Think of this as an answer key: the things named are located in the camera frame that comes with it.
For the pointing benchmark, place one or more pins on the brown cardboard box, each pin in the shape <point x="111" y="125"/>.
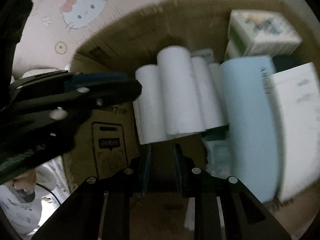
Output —
<point x="150" y="192"/>

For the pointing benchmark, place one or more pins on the white paper roll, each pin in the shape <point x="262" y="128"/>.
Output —
<point x="182" y="109"/>

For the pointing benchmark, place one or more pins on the light blue flat box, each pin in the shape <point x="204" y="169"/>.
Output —
<point x="252" y="128"/>

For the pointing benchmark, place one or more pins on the white roll in box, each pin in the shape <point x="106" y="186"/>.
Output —
<point x="148" y="107"/>
<point x="211" y="105"/>

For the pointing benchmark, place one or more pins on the white booklet box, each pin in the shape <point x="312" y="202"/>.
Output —
<point x="295" y="96"/>

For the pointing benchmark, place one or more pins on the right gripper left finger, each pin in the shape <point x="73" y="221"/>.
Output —
<point x="98" y="208"/>

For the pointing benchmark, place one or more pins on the pink Hello Kitty blanket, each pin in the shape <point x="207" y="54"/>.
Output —
<point x="75" y="17"/>

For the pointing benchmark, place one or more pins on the cartoon printed white box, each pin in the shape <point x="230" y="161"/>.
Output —
<point x="260" y="32"/>

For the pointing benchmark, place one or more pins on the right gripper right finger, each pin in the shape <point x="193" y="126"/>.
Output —
<point x="224" y="208"/>

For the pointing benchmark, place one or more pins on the person's left hand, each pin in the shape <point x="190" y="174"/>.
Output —
<point x="25" y="181"/>

